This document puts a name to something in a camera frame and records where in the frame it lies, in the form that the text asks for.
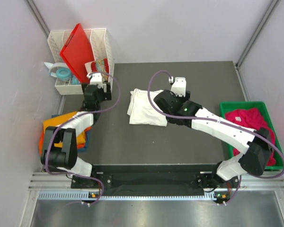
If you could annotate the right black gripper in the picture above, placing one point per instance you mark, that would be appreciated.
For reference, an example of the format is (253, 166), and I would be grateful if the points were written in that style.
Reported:
(183, 99)

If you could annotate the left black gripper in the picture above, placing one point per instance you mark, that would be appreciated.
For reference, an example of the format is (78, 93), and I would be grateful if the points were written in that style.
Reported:
(106, 96)

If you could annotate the white t shirt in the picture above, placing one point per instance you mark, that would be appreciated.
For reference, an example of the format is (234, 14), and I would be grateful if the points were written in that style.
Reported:
(141, 112)

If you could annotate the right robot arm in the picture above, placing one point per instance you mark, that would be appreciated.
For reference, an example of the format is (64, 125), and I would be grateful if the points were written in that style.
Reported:
(253, 147)

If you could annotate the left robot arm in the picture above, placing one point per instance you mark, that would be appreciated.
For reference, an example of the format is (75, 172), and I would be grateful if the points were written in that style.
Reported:
(59, 150)

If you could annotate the red patterned booklet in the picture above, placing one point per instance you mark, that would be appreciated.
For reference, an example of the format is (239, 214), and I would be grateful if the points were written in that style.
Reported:
(97, 66)

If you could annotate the white file organizer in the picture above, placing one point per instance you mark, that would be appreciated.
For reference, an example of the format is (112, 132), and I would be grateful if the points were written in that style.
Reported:
(99, 39)

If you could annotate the light blue headphones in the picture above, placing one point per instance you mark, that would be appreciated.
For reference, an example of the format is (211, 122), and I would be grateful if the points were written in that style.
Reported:
(62, 72)

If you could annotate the red plastic folder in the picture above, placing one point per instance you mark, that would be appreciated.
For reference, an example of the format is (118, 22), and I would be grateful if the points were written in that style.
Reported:
(76, 52)

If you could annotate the green plastic bin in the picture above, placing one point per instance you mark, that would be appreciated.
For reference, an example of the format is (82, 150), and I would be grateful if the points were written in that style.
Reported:
(247, 105)

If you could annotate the pink t shirt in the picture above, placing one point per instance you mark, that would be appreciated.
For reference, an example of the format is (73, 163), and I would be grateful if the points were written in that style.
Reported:
(251, 118)

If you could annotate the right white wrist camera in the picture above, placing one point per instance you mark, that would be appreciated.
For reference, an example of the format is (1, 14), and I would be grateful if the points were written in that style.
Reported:
(178, 86)

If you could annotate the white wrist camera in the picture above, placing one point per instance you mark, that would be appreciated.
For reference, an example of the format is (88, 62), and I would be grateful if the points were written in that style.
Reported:
(178, 86)
(96, 79)

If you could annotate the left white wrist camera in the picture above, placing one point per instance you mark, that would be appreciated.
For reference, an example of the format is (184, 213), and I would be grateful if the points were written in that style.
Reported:
(96, 79)

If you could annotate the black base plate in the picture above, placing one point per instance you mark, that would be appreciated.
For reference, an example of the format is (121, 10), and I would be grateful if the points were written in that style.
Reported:
(193, 176)

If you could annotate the white cable duct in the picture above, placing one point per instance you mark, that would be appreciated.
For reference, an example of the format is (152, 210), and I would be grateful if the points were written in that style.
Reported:
(89, 196)

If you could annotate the aluminium frame rail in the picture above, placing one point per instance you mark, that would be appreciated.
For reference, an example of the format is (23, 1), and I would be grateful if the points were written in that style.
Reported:
(273, 4)

